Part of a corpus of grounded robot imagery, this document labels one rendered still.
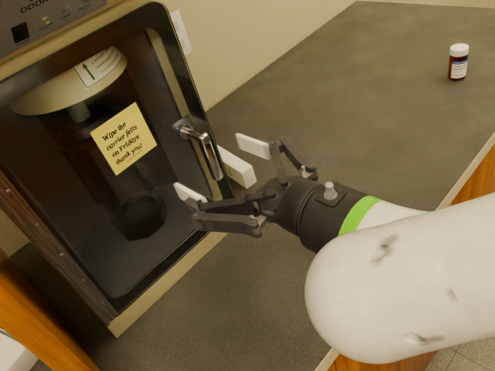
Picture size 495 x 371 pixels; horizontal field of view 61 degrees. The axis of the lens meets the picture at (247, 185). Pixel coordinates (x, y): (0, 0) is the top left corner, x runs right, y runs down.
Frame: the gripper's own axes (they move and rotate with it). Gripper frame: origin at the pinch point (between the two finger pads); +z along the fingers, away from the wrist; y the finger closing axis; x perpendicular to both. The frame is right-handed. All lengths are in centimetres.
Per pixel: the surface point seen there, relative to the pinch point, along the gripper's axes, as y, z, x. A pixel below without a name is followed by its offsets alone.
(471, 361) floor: -50, -30, 115
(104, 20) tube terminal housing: 4.0, 5.6, -24.9
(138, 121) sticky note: 6.2, 4.4, -11.5
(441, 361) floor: -44, -23, 114
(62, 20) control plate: 10.3, 1.5, -28.0
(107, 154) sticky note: 12.4, 4.4, -10.0
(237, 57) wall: -50, 49, 14
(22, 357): 39.0, 14.0, 17.2
